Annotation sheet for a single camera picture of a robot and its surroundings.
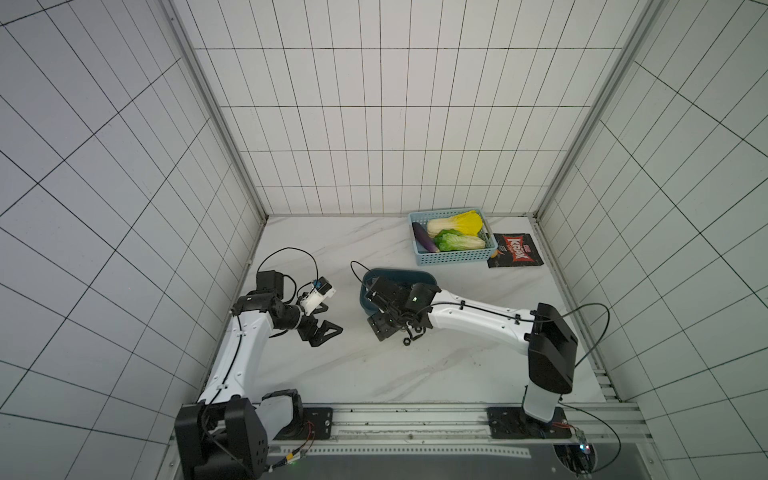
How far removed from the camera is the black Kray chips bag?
41.7 inches

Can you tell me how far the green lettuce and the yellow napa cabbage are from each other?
2cm

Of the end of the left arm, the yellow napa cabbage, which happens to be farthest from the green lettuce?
the end of the left arm

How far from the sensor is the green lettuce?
1.03m

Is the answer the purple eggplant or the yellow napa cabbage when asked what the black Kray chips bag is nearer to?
the yellow napa cabbage

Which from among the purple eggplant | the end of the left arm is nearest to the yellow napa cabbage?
the purple eggplant

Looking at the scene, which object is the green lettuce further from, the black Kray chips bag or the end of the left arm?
the end of the left arm

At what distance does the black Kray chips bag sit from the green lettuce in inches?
2.8

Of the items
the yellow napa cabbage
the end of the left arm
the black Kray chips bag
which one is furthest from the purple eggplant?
the end of the left arm

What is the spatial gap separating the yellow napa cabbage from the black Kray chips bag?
74 millimetres

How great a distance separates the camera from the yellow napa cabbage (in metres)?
1.07

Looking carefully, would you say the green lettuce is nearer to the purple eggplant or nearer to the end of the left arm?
the purple eggplant

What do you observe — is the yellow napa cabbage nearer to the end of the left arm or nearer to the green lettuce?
the green lettuce

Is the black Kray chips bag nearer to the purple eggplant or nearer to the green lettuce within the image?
the green lettuce

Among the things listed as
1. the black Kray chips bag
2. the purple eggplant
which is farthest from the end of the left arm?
the black Kray chips bag
